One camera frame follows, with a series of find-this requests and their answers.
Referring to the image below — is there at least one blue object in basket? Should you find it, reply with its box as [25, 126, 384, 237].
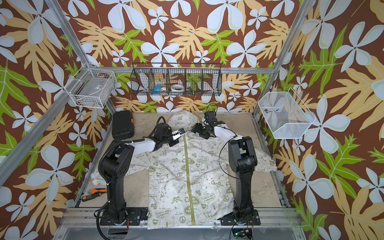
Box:
[153, 85, 162, 93]

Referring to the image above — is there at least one white wire basket left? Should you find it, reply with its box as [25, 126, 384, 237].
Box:
[67, 69, 117, 109]

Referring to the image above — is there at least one white green printed jacket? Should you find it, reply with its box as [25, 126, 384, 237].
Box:
[90, 110, 278, 231]

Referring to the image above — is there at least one white mesh basket right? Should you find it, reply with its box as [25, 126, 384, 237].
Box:
[258, 88, 316, 140]

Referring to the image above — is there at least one orange adjustable wrench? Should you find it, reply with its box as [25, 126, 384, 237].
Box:
[88, 188, 107, 194]

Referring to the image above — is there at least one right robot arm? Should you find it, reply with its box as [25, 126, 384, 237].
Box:
[192, 121, 261, 226]

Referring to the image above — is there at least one black wire basket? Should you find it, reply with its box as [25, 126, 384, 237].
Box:
[130, 63, 223, 96]

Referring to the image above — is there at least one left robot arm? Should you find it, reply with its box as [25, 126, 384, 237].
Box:
[98, 123, 186, 226]

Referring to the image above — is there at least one white tape roll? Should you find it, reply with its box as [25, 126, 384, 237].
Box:
[171, 84, 185, 93]

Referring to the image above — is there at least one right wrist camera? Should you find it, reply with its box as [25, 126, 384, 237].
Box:
[204, 111, 218, 125]

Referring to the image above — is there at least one black plastic case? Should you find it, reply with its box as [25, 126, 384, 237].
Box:
[112, 110, 135, 140]

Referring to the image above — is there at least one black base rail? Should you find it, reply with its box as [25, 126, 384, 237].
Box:
[97, 208, 261, 227]

